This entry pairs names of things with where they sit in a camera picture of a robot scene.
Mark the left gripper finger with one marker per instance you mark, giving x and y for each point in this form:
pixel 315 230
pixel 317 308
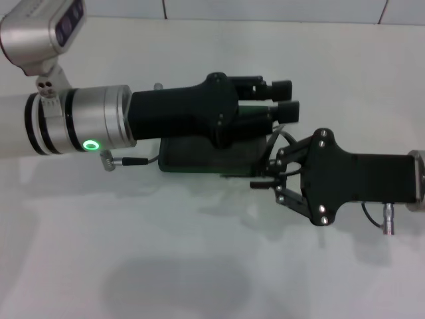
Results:
pixel 287 111

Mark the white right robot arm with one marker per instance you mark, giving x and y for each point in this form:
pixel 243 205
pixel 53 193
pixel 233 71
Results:
pixel 420 179

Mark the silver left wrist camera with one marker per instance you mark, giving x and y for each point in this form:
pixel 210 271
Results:
pixel 30 40

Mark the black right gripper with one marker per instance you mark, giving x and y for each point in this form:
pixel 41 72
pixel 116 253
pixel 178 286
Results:
pixel 365 177

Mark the green glasses case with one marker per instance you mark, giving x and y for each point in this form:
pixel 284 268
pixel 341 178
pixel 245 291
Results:
pixel 186 156

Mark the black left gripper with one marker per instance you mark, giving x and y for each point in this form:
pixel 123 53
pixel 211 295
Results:
pixel 179 111

